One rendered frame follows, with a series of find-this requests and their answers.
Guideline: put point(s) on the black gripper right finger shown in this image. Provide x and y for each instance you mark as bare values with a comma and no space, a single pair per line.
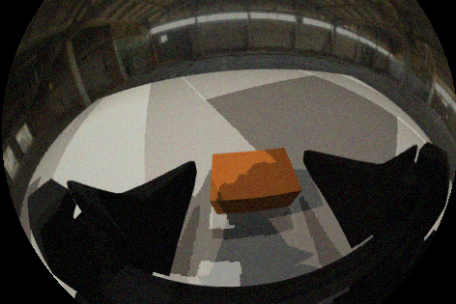
357,192

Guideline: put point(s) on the orange block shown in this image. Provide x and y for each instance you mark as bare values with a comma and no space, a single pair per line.
252,181

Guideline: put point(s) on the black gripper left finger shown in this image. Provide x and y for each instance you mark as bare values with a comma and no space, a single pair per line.
148,217

